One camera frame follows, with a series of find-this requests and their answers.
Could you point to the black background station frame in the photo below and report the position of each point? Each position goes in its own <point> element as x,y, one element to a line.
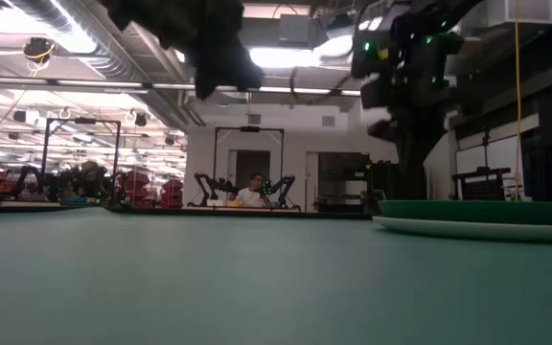
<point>249,129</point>
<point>84,121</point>

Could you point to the green table mat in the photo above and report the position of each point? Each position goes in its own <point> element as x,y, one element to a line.
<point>209,287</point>

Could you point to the person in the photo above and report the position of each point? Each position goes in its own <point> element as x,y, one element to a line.
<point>91,175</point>
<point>249,196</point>

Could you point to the large dark green plate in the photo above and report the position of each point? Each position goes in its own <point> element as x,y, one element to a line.
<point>487,212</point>

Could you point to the black background robot arm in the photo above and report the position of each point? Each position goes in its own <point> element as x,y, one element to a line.
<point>41,182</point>
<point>204,181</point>
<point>285,184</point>

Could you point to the black cabinet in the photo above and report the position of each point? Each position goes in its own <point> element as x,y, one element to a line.
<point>384,187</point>

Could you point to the black ceiling camera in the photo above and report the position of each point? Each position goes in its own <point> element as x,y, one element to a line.
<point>38,48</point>

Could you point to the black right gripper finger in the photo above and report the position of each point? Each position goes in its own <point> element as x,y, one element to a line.
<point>412,163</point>
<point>386,130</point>

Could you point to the black cart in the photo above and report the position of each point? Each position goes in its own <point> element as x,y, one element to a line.
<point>484,191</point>

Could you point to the long white light bar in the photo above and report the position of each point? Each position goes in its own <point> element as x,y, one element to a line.
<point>98,84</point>

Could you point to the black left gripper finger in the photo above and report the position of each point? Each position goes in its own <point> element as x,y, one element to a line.
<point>209,72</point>
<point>245,72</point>

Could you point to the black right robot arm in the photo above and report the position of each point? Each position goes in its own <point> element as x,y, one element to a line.
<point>448,7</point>

